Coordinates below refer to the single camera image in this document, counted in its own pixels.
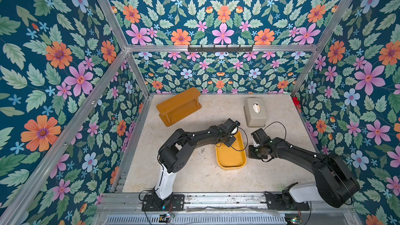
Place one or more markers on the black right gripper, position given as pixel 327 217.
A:
pixel 254 151

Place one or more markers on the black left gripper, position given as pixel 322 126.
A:
pixel 232 139

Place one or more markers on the yellow plastic storage box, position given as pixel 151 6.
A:
pixel 234 157

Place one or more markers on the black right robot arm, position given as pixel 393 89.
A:
pixel 334 183

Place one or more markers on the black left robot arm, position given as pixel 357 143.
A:
pixel 177 150

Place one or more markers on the grey tissue box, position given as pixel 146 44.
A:
pixel 255 113

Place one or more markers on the orange wooden shelf stand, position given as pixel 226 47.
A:
pixel 179 106

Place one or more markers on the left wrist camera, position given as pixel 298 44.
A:
pixel 231 126

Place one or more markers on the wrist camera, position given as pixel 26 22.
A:
pixel 260 137
pixel 231 126

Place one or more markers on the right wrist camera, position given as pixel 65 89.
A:
pixel 260 137

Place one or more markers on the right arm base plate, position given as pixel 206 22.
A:
pixel 284 202

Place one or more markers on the red object at wall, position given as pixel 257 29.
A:
pixel 296 101

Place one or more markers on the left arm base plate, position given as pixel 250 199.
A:
pixel 151 202

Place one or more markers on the black wall hook rail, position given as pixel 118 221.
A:
pixel 220 48

